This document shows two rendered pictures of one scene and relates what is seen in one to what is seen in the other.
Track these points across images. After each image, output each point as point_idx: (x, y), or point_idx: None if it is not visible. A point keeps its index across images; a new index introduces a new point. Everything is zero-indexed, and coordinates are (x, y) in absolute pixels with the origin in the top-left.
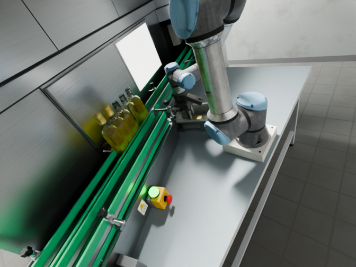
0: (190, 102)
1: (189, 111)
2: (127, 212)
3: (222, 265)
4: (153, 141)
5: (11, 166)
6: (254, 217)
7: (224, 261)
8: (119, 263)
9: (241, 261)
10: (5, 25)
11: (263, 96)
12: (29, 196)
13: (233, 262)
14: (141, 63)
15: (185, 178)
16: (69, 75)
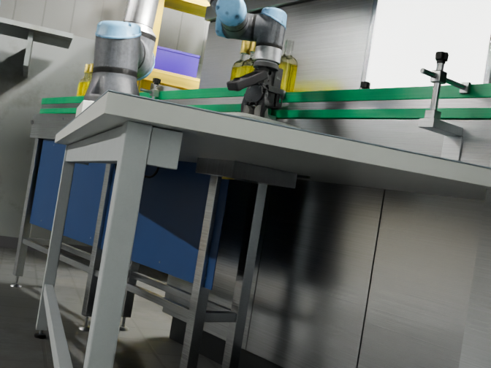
0: (257, 96)
1: (245, 106)
2: None
3: (74, 361)
4: (216, 98)
5: (232, 52)
6: (58, 321)
7: (74, 363)
8: None
9: (45, 366)
10: None
11: (107, 20)
12: (221, 82)
13: (55, 300)
14: (410, 49)
15: None
16: (297, 6)
